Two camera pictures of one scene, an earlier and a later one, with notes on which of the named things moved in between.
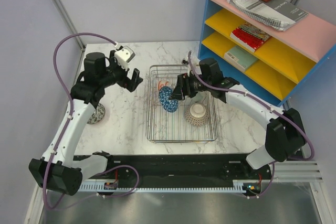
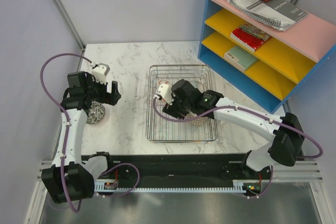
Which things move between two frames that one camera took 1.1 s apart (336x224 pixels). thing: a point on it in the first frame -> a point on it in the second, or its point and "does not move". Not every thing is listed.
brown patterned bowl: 197,114 does not move
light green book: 240,58 does not move
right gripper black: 177,93 -> 171,109
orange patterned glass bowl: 162,83 does not move
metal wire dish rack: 163,126 does not move
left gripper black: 130,84 -> 108,98
